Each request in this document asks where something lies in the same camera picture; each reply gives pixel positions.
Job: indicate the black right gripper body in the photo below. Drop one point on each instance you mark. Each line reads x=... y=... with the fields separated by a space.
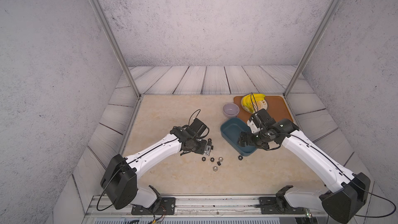
x=258 y=139

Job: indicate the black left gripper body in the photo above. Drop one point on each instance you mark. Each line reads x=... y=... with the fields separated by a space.
x=198 y=146

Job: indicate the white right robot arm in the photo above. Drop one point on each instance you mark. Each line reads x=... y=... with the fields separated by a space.
x=345 y=193

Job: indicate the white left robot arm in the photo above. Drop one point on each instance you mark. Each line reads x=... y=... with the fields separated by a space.
x=120 y=181

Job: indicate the teal plastic storage box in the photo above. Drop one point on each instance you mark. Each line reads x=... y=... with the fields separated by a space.
x=231 y=131

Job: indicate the brown plastic tray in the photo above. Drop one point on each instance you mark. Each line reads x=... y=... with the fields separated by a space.
x=277 y=108

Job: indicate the patterned ceramic plate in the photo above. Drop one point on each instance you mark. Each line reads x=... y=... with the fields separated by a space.
x=251 y=106

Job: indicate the lilac grey bowl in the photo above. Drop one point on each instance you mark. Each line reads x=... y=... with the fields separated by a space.
x=230 y=110

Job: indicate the yellow banana bunch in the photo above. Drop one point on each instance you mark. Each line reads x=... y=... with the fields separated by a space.
x=256 y=96

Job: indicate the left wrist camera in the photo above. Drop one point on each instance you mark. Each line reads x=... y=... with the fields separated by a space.
x=198 y=129

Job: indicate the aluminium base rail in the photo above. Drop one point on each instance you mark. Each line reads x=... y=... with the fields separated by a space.
x=207 y=209

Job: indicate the aluminium frame post right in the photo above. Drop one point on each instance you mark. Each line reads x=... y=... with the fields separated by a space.
x=328 y=15

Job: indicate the aluminium frame post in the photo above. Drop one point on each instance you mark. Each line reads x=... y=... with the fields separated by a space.
x=328 y=15
x=114 y=44

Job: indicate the aluminium frame post left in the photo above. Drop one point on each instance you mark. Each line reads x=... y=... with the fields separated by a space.
x=114 y=44

